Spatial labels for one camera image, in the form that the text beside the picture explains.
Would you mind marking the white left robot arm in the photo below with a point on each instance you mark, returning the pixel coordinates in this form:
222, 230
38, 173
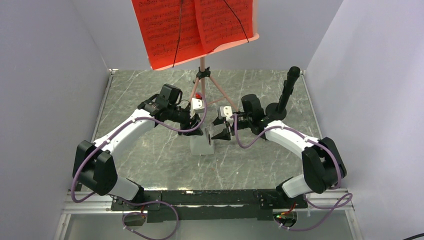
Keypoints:
94, 165

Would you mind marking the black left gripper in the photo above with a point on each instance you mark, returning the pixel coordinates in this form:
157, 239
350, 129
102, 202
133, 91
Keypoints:
194, 121

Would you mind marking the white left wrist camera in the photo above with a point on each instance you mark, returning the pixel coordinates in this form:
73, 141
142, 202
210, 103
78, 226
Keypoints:
197, 105

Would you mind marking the clear plastic metronome cover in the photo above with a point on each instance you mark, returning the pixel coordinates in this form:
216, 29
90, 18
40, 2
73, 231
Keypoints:
209, 132

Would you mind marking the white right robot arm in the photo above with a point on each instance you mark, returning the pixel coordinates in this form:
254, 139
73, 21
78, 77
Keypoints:
322, 165

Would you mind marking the black recorder on round base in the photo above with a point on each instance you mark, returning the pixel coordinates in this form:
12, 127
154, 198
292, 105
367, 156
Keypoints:
285, 96

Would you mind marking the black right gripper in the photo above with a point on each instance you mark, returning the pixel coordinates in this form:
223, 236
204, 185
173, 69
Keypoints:
224, 135

